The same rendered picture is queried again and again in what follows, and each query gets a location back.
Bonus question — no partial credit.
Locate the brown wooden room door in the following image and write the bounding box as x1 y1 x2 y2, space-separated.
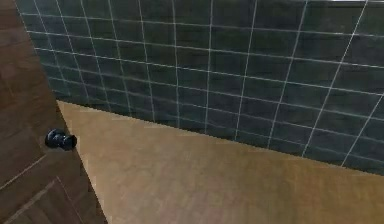
0 0 109 224

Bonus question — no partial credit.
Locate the black round door knob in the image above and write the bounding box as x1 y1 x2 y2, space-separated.
44 128 78 152

